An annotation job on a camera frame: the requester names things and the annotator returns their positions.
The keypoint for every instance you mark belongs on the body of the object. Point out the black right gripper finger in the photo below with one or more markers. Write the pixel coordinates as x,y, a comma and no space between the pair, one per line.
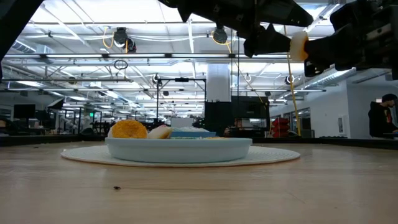
339,46
314,68

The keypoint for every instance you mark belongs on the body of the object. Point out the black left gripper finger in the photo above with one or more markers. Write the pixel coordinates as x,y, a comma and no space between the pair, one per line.
267,42
286,14

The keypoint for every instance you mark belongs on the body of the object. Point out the small white donut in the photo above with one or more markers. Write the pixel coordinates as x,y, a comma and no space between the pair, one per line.
298,46

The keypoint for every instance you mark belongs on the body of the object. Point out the small pale yellow donut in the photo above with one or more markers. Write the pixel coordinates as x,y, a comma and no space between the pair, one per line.
159,133

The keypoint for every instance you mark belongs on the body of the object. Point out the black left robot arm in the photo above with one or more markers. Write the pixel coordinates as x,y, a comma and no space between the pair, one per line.
12,18

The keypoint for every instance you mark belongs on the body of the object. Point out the white building pillar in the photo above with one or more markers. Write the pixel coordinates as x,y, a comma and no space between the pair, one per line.
218,82

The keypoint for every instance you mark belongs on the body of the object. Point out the red stacked bins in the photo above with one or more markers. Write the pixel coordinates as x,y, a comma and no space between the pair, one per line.
280,127

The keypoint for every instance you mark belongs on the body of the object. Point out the black cabinet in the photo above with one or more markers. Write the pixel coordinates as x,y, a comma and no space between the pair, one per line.
248,109

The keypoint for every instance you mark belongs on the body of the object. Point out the person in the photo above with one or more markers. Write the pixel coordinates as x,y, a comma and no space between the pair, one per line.
236,127
381,118

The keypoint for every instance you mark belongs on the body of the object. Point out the white round woven placemat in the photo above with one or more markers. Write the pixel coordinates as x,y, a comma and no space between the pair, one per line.
273,155

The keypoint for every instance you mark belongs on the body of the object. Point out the white board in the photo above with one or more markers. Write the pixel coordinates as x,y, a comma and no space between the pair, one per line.
182,122

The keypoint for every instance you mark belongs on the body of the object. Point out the blue flat plate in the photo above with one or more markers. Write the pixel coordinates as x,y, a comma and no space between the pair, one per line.
192,134

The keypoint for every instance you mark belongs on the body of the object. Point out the pale blue deep plate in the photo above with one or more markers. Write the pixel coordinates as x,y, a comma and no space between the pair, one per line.
177,151

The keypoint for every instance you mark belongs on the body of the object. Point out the black monitor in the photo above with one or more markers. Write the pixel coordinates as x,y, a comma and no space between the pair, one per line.
24,111

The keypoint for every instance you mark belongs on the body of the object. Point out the silver ventilation duct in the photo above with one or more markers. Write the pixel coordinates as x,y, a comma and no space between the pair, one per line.
332,77

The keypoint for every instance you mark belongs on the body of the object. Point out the black table edge rail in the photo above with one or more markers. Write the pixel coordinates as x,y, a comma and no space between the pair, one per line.
342,142

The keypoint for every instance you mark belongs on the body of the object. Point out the black overhead frame rail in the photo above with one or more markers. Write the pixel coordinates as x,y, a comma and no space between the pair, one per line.
140,56

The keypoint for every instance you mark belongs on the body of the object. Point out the black tubular stand frame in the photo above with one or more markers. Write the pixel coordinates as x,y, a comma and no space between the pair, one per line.
157,99

